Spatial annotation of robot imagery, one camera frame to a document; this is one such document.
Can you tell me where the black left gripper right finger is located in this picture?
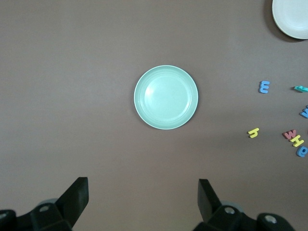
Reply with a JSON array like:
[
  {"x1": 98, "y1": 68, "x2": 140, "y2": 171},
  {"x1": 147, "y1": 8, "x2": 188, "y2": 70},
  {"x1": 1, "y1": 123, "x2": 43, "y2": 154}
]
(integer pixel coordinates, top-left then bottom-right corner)
[{"x1": 192, "y1": 179, "x2": 295, "y2": 231}]

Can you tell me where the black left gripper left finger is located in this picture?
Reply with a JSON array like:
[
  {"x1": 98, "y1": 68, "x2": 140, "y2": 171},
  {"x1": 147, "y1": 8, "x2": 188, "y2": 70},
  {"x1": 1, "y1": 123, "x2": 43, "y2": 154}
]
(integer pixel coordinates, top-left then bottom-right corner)
[{"x1": 0, "y1": 177, "x2": 89, "y2": 231}]

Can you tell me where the brown table mat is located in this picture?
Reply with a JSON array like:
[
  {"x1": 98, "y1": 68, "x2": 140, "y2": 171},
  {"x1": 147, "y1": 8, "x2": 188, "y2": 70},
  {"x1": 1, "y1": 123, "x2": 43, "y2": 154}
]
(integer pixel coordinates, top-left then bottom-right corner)
[{"x1": 0, "y1": 0, "x2": 308, "y2": 231}]

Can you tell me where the yellow foam uppercase H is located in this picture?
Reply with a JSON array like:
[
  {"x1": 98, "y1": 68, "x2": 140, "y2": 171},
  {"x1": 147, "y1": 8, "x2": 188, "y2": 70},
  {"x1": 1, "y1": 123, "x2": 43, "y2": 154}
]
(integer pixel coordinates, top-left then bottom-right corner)
[{"x1": 290, "y1": 134, "x2": 304, "y2": 147}]

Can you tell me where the blue foam letter m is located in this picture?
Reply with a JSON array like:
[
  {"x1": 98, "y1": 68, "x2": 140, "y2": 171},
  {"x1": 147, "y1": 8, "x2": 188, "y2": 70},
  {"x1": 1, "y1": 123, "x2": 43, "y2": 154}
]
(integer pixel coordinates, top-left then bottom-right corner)
[{"x1": 258, "y1": 80, "x2": 271, "y2": 94}]

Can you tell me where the green plate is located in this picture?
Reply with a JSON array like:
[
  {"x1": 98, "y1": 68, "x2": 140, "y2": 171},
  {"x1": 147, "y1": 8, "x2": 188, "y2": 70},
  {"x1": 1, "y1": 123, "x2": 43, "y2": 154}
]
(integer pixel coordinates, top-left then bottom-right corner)
[{"x1": 133, "y1": 64, "x2": 199, "y2": 130}]

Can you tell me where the cream white plate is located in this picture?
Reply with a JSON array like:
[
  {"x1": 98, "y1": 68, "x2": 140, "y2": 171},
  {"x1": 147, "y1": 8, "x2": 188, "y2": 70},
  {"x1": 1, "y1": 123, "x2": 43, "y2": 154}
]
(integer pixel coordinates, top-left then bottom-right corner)
[{"x1": 271, "y1": 0, "x2": 308, "y2": 39}]

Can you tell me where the yellow foam lowercase h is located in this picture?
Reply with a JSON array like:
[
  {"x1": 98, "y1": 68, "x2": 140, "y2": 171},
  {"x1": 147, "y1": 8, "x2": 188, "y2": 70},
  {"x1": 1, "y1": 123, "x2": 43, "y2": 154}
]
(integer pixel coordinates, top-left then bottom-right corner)
[{"x1": 247, "y1": 127, "x2": 260, "y2": 139}]

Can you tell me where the blue foam letter e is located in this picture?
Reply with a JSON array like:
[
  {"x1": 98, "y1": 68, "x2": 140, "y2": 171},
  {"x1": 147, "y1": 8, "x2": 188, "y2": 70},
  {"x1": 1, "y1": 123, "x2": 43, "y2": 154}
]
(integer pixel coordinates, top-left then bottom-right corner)
[{"x1": 295, "y1": 145, "x2": 308, "y2": 158}]

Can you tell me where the red foam letter w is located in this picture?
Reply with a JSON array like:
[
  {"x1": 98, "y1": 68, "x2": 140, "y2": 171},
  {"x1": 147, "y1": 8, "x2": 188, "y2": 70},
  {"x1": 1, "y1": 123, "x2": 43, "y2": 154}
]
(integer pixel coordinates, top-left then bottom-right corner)
[{"x1": 282, "y1": 129, "x2": 297, "y2": 141}]

